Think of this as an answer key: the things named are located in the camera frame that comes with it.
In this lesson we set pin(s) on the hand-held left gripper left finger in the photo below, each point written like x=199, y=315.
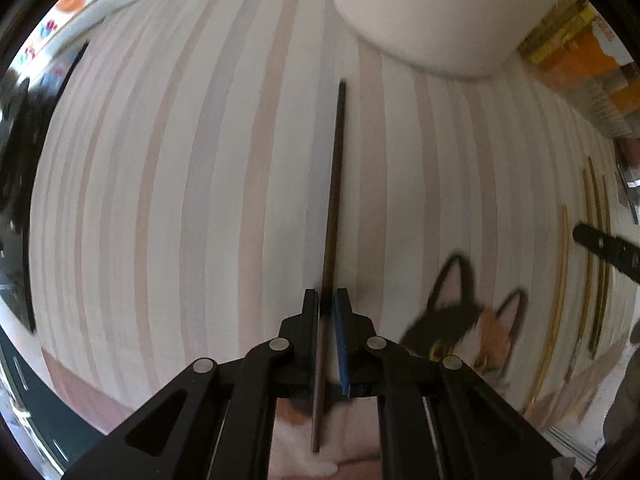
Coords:
x=310, y=320

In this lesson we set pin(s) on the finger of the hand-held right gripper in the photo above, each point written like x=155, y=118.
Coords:
x=607, y=250

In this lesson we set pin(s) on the yellow box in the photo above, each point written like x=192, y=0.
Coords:
x=555, y=30

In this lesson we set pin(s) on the striped cat print table mat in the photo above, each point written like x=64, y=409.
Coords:
x=200, y=185

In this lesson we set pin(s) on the dark wooden chopstick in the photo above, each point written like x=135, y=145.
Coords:
x=332, y=185

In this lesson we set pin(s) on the orange and white packet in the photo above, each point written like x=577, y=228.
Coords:
x=590, y=55

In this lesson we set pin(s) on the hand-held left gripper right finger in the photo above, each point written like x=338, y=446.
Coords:
x=342, y=340

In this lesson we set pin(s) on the light chopstick white mark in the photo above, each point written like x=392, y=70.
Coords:
x=589, y=240

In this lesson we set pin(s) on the light bamboo chopstick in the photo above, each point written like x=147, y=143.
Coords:
x=606, y=270
x=559, y=285

